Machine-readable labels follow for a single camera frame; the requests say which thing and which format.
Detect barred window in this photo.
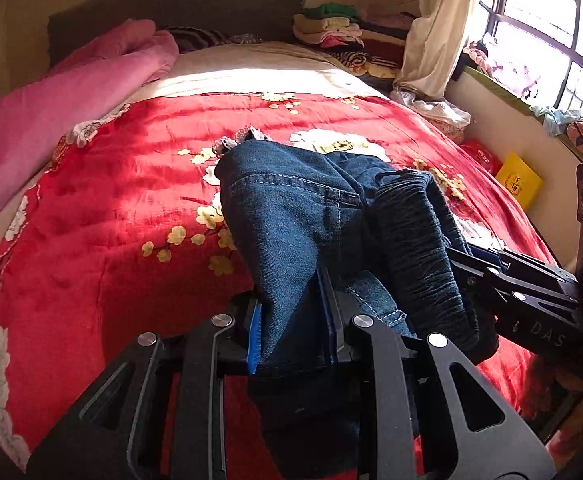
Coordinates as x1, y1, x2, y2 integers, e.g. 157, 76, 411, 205
476, 0, 583, 127

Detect white crumpled cloth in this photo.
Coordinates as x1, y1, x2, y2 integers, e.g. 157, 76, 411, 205
390, 89, 472, 129

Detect white curtain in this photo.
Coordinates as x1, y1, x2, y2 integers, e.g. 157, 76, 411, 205
396, 0, 478, 102

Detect red plastic packet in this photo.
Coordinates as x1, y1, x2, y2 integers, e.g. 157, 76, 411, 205
459, 139, 503, 177

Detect blue denim jeans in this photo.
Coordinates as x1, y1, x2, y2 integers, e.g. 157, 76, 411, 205
214, 127, 501, 479

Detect red floral blanket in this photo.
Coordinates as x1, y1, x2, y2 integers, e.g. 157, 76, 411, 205
0, 91, 563, 472

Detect pink quilt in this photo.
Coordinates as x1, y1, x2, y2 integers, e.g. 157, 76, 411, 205
0, 19, 180, 249

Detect green windowsill mat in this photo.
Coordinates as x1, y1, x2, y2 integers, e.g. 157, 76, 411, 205
464, 66, 548, 117

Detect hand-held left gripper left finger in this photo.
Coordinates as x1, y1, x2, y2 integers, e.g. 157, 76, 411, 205
26, 295, 264, 480

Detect cream bed sheet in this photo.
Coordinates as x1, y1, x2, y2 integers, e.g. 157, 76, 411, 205
126, 42, 388, 102

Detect pile of folded clothes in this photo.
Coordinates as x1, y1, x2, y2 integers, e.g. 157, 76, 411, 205
293, 2, 418, 82

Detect pink purple cloth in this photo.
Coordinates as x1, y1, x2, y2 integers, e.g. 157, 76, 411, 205
464, 35, 539, 98

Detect yellow packet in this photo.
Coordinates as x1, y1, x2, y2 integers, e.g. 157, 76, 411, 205
495, 151, 543, 211

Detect grey headboard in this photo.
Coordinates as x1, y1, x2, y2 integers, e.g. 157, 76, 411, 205
47, 0, 310, 67

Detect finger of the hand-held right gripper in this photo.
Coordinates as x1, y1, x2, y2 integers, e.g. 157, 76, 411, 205
444, 246, 578, 320
470, 244, 581, 294

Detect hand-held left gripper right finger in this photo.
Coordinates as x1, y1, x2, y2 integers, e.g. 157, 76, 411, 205
319, 267, 557, 480

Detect striped pillow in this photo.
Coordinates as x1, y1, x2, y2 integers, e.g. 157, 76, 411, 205
164, 26, 233, 54

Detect light blue cloth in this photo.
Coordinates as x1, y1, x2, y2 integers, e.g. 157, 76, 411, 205
530, 104, 581, 137

